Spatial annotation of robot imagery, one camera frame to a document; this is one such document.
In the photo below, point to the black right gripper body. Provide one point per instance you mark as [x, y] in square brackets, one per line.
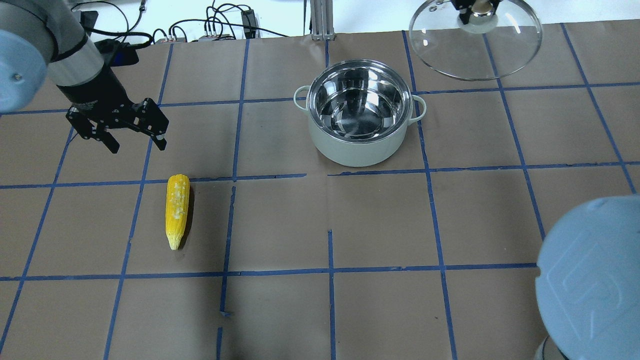
[465, 11]

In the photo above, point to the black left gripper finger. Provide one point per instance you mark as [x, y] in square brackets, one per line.
[153, 122]
[102, 135]

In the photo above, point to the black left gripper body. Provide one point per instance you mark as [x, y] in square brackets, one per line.
[91, 96]

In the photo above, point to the glass pot lid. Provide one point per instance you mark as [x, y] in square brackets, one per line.
[477, 52]

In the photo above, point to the yellow corn cob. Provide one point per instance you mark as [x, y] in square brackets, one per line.
[176, 209]

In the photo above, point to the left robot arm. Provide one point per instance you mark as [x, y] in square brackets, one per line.
[42, 39]

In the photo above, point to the pale green steel pot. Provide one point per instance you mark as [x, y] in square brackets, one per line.
[358, 111]

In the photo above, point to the black power adapter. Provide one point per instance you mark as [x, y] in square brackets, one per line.
[249, 24]

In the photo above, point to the aluminium frame post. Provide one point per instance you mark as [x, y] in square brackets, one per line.
[322, 20]

